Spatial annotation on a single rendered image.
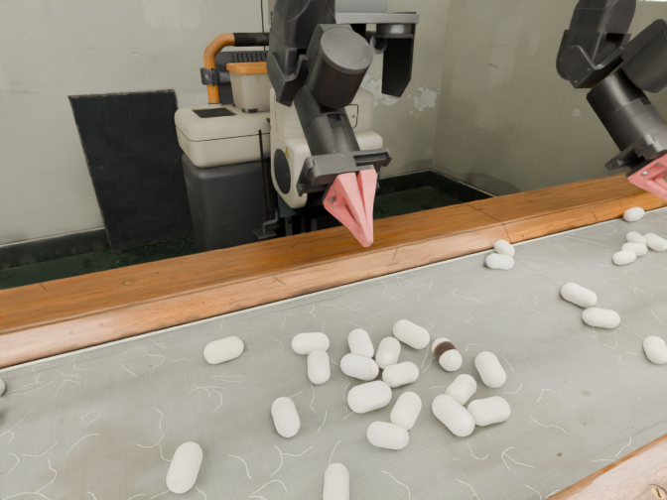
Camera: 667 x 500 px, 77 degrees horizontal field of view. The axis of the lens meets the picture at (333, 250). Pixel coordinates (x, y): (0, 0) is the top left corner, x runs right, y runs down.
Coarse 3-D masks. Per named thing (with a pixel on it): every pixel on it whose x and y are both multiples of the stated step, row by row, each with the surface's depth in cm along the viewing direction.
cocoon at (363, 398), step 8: (368, 384) 35; (376, 384) 35; (384, 384) 35; (352, 392) 34; (360, 392) 34; (368, 392) 34; (376, 392) 34; (384, 392) 34; (352, 400) 34; (360, 400) 34; (368, 400) 34; (376, 400) 34; (384, 400) 34; (352, 408) 34; (360, 408) 34; (368, 408) 34; (376, 408) 34
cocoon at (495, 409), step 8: (480, 400) 34; (488, 400) 34; (496, 400) 34; (504, 400) 34; (472, 408) 33; (480, 408) 33; (488, 408) 33; (496, 408) 33; (504, 408) 33; (472, 416) 33; (480, 416) 33; (488, 416) 33; (496, 416) 33; (504, 416) 33; (480, 424) 33; (488, 424) 33
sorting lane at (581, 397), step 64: (576, 256) 58; (640, 256) 58; (256, 320) 46; (320, 320) 46; (384, 320) 46; (448, 320) 46; (512, 320) 46; (576, 320) 46; (640, 320) 46; (64, 384) 38; (128, 384) 38; (192, 384) 38; (256, 384) 38; (320, 384) 38; (448, 384) 38; (512, 384) 38; (576, 384) 38; (640, 384) 38; (0, 448) 32; (64, 448) 32; (128, 448) 32; (256, 448) 32; (320, 448) 32; (384, 448) 32; (448, 448) 32; (512, 448) 32; (576, 448) 32
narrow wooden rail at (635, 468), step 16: (640, 448) 29; (656, 448) 29; (608, 464) 28; (624, 464) 28; (640, 464) 28; (656, 464) 28; (592, 480) 27; (608, 480) 27; (624, 480) 27; (640, 480) 27; (656, 480) 27; (560, 496) 26; (576, 496) 26; (592, 496) 26; (608, 496) 26; (624, 496) 26; (640, 496) 26; (656, 496) 26
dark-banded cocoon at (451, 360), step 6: (438, 342) 40; (432, 348) 40; (444, 354) 38; (450, 354) 38; (456, 354) 38; (444, 360) 38; (450, 360) 38; (456, 360) 38; (444, 366) 38; (450, 366) 38; (456, 366) 38
